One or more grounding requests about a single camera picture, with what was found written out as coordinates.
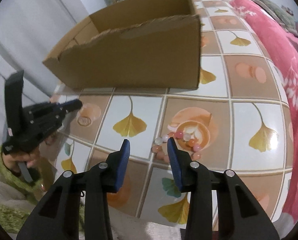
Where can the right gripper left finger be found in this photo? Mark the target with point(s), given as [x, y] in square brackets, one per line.
[56, 214]

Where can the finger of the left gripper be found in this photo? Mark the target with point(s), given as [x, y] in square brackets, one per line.
[45, 108]
[44, 121]

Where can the person left hand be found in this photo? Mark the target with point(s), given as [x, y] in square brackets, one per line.
[11, 160]

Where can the green fluffy rug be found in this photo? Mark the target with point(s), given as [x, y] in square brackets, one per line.
[20, 192]

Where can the white curtain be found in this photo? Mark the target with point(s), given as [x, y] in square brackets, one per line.
[28, 31]

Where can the patterned tile tablecloth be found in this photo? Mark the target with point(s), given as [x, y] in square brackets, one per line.
[238, 118]

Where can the brown cardboard box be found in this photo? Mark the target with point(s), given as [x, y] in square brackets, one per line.
[132, 44]

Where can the pink floral blanket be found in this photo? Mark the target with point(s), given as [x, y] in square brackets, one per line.
[284, 55]

